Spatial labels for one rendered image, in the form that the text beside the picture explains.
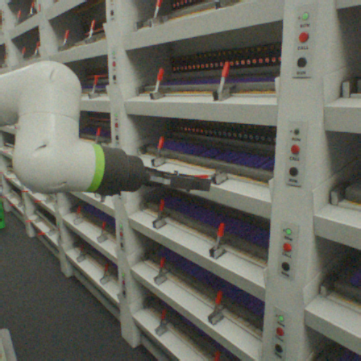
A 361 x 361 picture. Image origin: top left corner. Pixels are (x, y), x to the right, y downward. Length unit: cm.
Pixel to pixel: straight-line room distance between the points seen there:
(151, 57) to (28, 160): 75
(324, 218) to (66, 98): 50
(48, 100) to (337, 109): 48
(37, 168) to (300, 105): 47
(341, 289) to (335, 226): 17
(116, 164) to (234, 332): 58
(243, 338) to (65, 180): 63
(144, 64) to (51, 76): 62
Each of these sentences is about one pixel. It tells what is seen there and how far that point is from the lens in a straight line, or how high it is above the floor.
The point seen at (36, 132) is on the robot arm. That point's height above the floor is 91.
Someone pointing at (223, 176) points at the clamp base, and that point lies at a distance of 87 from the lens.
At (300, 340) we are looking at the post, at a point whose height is 47.
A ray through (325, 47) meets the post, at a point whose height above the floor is 105.
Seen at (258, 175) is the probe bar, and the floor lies 79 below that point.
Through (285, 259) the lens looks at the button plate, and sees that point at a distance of 76.
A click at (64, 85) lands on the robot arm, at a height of 99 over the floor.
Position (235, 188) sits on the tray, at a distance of 83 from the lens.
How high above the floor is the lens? 97
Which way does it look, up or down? 14 degrees down
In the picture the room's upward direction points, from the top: straight up
